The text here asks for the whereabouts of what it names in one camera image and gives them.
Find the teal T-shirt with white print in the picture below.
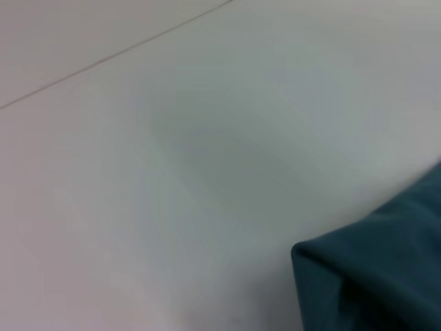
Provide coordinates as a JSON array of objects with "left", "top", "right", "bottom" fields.
[{"left": 290, "top": 161, "right": 441, "bottom": 331}]

